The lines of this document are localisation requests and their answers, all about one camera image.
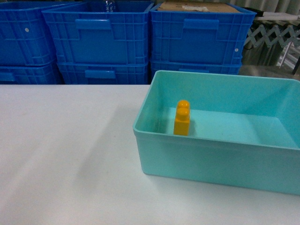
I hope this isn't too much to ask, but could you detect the blue crate bottom middle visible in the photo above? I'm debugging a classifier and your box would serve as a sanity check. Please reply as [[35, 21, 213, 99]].
[[57, 62, 148, 85]]

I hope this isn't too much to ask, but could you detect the blue crate bottom left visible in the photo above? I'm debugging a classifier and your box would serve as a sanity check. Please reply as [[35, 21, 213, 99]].
[[0, 61, 63, 85]]

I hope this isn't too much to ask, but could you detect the blue crate bottom right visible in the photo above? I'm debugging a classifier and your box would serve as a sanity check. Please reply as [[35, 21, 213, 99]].
[[150, 60, 242, 75]]

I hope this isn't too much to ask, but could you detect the teal plastic box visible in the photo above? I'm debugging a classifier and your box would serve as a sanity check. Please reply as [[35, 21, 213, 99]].
[[133, 70, 300, 195]]

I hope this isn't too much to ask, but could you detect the blue crate top middle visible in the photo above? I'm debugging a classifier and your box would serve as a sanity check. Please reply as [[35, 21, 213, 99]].
[[42, 0, 154, 65]]

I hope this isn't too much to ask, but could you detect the blue crate top left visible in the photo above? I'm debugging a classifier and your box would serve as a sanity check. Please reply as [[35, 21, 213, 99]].
[[0, 1, 75, 66]]

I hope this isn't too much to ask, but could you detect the yellow toy block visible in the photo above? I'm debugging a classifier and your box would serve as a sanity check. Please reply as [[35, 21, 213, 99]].
[[173, 100, 190, 136]]

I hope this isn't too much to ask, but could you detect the cardboard sheet in crate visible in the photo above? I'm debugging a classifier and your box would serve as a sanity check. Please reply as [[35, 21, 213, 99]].
[[157, 1, 239, 13]]

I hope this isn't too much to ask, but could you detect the blue crate top right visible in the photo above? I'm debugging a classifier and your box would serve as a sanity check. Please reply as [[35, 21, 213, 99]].
[[150, 5, 255, 65]]

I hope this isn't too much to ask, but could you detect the blue crate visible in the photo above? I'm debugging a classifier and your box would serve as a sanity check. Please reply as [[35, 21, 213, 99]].
[[57, 62, 148, 85], [0, 61, 63, 85], [150, 60, 242, 75], [150, 5, 255, 65], [42, 0, 154, 65], [0, 1, 75, 66]]

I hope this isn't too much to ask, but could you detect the expandable roller conveyor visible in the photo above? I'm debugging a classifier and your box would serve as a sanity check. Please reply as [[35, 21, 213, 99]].
[[242, 15, 300, 67]]

